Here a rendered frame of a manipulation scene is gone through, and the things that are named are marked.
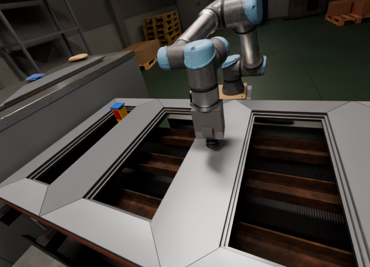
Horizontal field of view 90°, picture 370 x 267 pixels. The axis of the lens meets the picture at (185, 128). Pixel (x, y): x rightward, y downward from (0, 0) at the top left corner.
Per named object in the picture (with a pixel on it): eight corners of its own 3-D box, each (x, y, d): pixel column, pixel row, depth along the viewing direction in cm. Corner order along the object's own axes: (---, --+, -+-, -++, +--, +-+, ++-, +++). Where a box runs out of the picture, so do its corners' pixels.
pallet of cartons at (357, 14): (379, 20, 419) (387, -1, 396) (336, 26, 447) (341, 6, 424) (359, 13, 502) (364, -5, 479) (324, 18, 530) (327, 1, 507)
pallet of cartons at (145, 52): (140, 58, 595) (135, 42, 568) (167, 54, 561) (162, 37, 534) (117, 74, 497) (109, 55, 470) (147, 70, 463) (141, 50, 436)
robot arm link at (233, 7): (243, 64, 123) (223, -11, 76) (268, 62, 116) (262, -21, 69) (240, 80, 121) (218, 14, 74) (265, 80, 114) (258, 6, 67)
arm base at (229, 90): (223, 86, 137) (222, 73, 132) (245, 85, 132) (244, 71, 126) (220, 96, 126) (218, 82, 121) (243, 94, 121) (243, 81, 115)
